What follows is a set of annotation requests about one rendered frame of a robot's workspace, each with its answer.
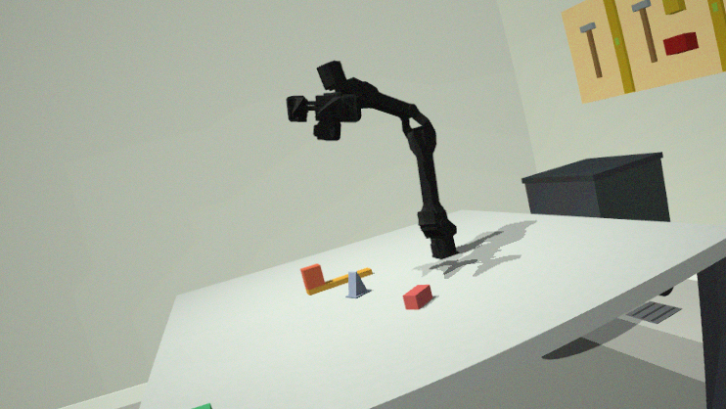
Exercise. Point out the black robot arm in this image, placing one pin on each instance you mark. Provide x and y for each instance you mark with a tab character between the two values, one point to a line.
422	141

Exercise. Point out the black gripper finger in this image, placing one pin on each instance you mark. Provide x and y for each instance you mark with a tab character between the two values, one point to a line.
299	111
334	108

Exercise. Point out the red block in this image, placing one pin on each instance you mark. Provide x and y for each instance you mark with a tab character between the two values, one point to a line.
417	297

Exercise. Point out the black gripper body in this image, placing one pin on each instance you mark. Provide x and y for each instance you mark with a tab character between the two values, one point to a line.
352	103

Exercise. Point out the orange bar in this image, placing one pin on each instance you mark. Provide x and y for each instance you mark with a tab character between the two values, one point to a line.
314	280

